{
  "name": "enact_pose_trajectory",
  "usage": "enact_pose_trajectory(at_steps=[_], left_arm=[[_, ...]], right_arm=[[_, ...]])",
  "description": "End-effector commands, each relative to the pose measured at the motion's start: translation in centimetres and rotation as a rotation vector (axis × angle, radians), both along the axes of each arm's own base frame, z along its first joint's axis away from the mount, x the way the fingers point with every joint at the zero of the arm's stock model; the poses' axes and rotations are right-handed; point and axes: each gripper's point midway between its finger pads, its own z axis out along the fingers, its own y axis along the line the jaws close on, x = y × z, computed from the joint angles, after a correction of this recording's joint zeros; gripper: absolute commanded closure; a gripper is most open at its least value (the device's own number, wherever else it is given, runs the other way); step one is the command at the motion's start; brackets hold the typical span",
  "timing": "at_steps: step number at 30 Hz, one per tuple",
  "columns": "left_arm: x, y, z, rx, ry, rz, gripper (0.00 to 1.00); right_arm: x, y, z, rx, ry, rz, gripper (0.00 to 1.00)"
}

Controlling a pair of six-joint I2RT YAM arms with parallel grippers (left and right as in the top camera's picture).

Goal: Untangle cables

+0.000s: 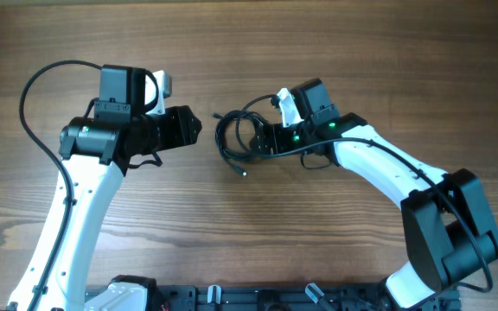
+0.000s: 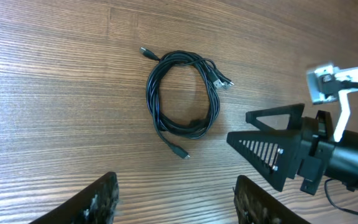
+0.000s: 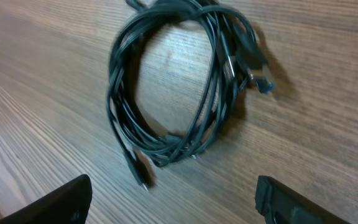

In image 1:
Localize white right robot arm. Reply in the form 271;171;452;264
249;79;498;309

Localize thin black micro USB cable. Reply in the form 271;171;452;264
212;112;267;177

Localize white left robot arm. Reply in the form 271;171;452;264
6;65;201;310

